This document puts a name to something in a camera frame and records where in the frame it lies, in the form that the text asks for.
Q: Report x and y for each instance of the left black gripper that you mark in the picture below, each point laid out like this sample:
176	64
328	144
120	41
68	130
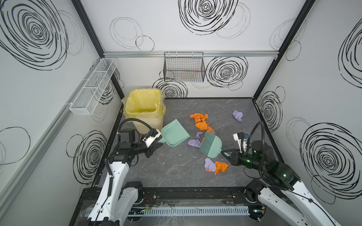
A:
151	148

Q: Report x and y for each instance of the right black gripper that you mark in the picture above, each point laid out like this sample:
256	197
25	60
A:
234	157

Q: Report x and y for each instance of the orange paper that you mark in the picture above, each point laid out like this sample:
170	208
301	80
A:
221	167

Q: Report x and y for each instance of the green hand brush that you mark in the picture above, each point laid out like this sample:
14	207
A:
211	145

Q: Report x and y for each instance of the purple paper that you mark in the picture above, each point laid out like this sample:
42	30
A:
210	165
195	143

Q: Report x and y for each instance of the green dustpan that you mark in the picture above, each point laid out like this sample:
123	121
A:
173	134

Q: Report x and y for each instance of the small orange purple scrap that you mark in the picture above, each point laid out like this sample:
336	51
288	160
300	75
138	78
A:
199	134

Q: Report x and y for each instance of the orange paper scrap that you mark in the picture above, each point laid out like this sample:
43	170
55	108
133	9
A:
203	126

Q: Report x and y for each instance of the orange paper scraps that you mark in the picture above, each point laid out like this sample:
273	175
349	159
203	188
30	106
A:
199	117

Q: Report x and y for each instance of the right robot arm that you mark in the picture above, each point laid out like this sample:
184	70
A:
278	186

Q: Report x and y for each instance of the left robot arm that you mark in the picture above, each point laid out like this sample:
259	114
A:
116	198

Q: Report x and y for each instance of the purple paper ball back right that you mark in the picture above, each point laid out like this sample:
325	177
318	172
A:
238	115

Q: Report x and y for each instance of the yellow plastic bin liner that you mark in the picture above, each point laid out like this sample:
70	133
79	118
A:
144	104

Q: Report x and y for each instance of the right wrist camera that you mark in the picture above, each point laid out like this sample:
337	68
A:
242	140

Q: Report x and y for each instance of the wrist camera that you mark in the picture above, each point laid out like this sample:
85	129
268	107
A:
242	140
151	136

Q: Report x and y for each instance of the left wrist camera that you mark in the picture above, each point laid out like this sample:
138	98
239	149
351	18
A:
151	136

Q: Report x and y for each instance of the white slotted cable duct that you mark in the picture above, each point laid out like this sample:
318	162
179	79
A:
191	211

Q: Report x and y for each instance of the black front rail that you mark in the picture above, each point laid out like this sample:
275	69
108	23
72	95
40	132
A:
235	194

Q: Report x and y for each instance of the white wire shelf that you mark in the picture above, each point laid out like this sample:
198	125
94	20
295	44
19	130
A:
89	96

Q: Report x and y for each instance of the black wire basket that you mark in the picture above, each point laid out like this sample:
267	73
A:
184	69

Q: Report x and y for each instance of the aluminium wall rail back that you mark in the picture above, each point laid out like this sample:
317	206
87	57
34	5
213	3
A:
239	53

